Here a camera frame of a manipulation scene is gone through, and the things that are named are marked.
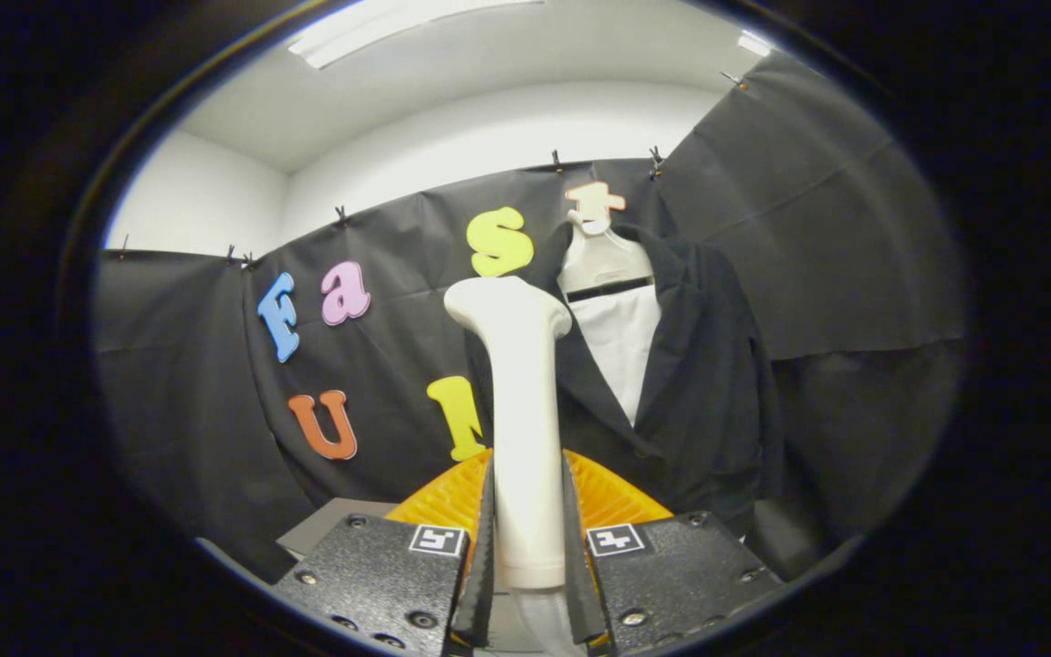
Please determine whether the white mannequin torso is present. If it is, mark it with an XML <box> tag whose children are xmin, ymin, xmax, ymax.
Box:
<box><xmin>557</xmin><ymin>217</ymin><xmax>663</xmax><ymax>428</ymax></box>

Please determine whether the grey filing cabinet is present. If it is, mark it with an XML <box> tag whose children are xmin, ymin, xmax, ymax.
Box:
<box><xmin>276</xmin><ymin>497</ymin><xmax>399</xmax><ymax>559</ymax></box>

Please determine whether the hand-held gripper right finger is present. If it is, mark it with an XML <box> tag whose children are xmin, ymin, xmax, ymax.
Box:
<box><xmin>562</xmin><ymin>447</ymin><xmax>784</xmax><ymax>656</ymax></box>

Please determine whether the black backdrop cloth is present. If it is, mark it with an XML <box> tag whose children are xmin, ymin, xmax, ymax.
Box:
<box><xmin>92</xmin><ymin>50</ymin><xmax>966</xmax><ymax>585</ymax></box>

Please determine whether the white garment steamer with hose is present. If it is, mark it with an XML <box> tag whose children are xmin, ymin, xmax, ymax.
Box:
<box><xmin>443</xmin><ymin>276</ymin><xmax>581</xmax><ymax>657</ymax></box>

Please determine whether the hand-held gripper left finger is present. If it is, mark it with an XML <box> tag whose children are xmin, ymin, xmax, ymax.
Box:
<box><xmin>272</xmin><ymin>447</ymin><xmax>497</xmax><ymax>657</ymax></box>

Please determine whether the black blazer jacket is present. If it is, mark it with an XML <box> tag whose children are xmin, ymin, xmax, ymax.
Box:
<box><xmin>463</xmin><ymin>222</ymin><xmax>786</xmax><ymax>539</ymax></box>

